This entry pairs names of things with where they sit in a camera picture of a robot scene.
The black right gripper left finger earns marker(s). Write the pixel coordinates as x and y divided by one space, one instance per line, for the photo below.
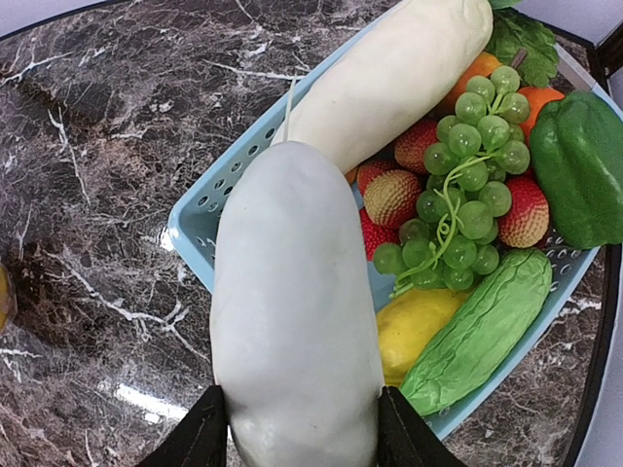
199 439

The yellow toy banana bunch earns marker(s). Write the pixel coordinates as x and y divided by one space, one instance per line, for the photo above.
8 298

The yellow toy lemon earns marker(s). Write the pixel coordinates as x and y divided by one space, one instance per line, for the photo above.
408 323

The orange toy fruit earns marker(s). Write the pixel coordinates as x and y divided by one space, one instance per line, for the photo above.
537 98

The green toy bell pepper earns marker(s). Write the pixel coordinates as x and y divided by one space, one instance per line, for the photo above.
576 151

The green toy cabbage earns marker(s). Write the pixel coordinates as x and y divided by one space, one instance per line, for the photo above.
481 334

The green toy lettuce leaf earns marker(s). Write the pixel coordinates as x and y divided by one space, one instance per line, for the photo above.
514 31

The green toy grape bunch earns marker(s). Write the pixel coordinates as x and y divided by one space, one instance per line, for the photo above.
451 242

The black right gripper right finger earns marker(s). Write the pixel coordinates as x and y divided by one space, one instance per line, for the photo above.
405 440

